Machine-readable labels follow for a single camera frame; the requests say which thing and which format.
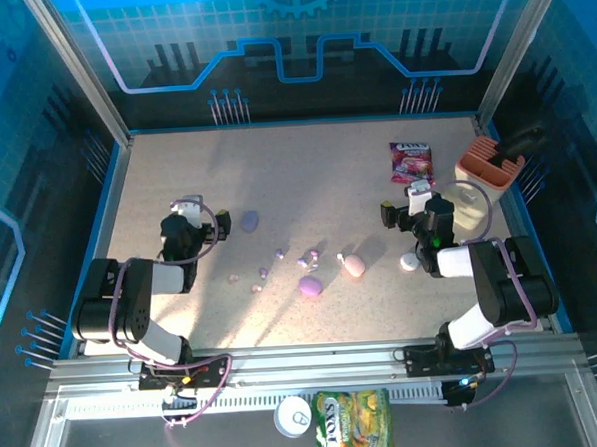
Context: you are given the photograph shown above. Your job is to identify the pink earbud case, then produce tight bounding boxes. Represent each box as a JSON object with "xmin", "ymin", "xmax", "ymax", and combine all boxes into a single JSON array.
[{"xmin": 343, "ymin": 253, "xmax": 367, "ymax": 279}]

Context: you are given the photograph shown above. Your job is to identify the purple earbud case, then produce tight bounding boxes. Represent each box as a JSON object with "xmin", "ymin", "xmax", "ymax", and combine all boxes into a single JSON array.
[{"xmin": 298, "ymin": 274, "xmax": 324, "ymax": 299}]

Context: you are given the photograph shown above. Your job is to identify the purple candy bag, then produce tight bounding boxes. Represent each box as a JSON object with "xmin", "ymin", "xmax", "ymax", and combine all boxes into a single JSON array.
[{"xmin": 387, "ymin": 139, "xmax": 437, "ymax": 189}]

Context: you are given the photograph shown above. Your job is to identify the beige knife block orange top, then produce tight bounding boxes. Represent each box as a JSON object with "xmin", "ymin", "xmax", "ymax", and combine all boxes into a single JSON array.
[{"xmin": 438, "ymin": 133, "xmax": 530, "ymax": 231}]

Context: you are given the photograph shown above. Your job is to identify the black electronics box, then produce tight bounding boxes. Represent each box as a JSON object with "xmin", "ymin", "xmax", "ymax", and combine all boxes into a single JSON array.
[{"xmin": 442, "ymin": 377, "xmax": 478, "ymax": 410}]

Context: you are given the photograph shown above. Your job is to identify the white round can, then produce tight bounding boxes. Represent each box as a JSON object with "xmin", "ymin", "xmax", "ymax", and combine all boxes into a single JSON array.
[{"xmin": 272, "ymin": 395, "xmax": 315, "ymax": 440}]

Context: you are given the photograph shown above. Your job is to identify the green yellow candy bag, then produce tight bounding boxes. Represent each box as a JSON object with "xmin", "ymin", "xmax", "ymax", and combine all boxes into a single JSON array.
[{"xmin": 309, "ymin": 387, "xmax": 399, "ymax": 447}]

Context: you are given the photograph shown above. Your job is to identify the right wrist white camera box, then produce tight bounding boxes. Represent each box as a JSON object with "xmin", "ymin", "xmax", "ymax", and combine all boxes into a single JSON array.
[{"xmin": 404, "ymin": 179, "xmax": 435, "ymax": 218}]

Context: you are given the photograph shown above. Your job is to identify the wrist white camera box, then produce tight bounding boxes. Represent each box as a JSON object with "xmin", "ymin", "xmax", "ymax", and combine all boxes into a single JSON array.
[
  {"xmin": 182, "ymin": 193, "xmax": 207, "ymax": 229},
  {"xmin": 404, "ymin": 179, "xmax": 435, "ymax": 218}
]

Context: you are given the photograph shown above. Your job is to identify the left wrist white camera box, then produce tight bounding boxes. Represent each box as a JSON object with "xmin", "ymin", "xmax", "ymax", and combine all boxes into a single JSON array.
[{"xmin": 182, "ymin": 193, "xmax": 207, "ymax": 229}]

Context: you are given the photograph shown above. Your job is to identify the black knife handle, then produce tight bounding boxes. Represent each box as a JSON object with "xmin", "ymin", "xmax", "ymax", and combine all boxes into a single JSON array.
[{"xmin": 488, "ymin": 125, "xmax": 549, "ymax": 169}]

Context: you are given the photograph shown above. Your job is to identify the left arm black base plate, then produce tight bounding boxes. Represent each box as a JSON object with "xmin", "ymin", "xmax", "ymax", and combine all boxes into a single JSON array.
[{"xmin": 136, "ymin": 353, "xmax": 234, "ymax": 392}]

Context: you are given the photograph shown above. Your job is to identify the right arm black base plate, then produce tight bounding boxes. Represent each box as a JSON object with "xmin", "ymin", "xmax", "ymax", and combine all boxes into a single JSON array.
[{"xmin": 401, "ymin": 339, "xmax": 497, "ymax": 379}]

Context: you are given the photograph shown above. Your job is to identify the aluminium mounting rail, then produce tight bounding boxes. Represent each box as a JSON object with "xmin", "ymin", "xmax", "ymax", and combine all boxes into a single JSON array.
[{"xmin": 44, "ymin": 329, "xmax": 591, "ymax": 401}]

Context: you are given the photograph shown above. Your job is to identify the white slotted cable duct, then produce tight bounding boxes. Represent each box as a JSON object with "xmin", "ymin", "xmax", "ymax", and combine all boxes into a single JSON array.
[{"xmin": 64, "ymin": 381, "xmax": 447, "ymax": 423}]

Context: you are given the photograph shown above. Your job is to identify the aluminium frame post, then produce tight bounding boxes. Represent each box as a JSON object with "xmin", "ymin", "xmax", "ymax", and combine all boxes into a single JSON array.
[
  {"xmin": 21, "ymin": 0, "xmax": 135, "ymax": 153},
  {"xmin": 469, "ymin": 0, "xmax": 578, "ymax": 128}
]

